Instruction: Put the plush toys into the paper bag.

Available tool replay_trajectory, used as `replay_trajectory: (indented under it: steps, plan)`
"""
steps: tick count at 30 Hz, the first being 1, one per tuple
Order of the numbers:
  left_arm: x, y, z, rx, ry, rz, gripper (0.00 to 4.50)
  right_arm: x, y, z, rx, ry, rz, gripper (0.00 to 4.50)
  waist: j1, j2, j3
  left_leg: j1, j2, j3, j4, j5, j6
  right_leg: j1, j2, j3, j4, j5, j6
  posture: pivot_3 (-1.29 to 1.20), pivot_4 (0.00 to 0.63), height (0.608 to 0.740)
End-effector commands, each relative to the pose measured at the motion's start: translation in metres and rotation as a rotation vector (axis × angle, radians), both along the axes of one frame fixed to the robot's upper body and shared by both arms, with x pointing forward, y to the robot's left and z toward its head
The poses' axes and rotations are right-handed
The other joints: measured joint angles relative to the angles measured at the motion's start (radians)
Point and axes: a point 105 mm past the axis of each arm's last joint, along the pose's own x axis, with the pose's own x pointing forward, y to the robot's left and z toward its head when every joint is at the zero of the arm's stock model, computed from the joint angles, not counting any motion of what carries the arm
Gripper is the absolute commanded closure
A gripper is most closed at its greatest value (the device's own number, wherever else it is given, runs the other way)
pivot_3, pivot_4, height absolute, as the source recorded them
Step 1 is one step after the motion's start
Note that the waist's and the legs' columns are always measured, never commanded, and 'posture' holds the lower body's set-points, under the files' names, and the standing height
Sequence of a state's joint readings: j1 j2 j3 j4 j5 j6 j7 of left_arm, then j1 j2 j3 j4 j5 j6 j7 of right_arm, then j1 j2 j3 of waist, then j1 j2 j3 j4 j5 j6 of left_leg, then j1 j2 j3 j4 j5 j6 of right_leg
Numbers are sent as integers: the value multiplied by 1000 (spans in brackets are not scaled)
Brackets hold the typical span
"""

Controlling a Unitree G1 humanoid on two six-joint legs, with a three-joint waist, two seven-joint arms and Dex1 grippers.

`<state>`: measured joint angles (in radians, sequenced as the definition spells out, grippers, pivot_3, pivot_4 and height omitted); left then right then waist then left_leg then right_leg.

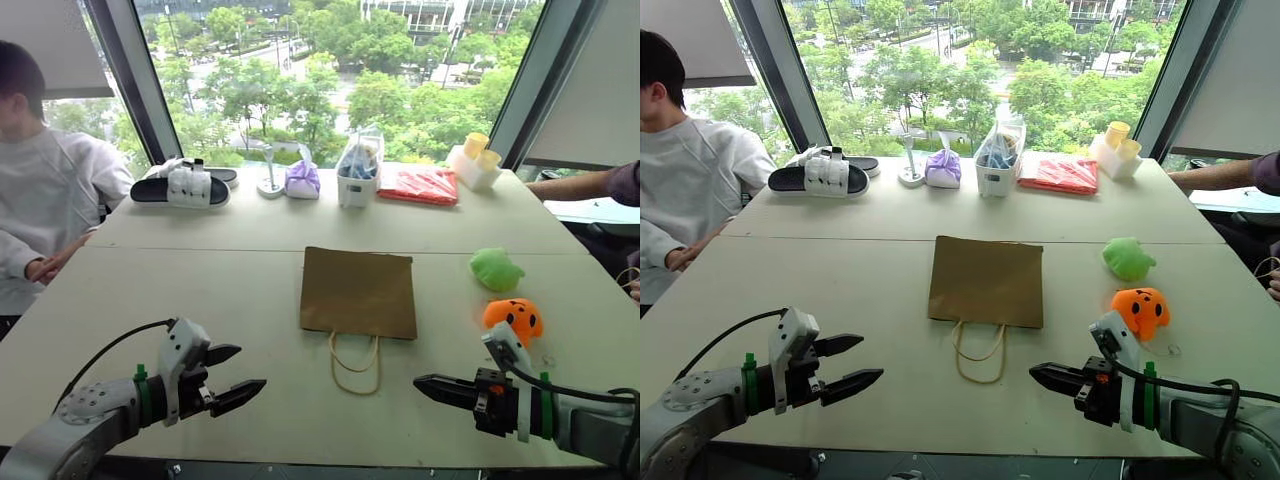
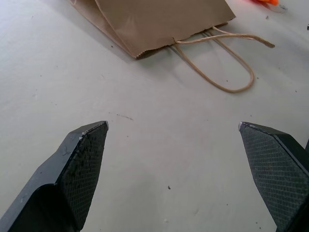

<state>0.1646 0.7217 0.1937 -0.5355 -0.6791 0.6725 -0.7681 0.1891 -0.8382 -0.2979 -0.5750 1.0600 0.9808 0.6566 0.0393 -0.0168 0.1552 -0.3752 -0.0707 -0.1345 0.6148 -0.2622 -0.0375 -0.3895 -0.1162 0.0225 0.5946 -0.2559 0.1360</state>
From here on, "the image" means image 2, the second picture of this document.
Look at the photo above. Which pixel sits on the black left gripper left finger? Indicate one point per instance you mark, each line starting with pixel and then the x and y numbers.
pixel 60 178

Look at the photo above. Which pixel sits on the orange object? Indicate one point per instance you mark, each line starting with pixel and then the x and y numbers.
pixel 265 2

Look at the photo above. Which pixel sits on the brown paper bag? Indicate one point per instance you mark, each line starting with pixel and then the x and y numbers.
pixel 164 24

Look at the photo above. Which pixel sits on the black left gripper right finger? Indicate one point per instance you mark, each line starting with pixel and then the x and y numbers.
pixel 277 174

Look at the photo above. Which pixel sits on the clear plastic suction cup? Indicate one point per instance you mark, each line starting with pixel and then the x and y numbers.
pixel 280 9

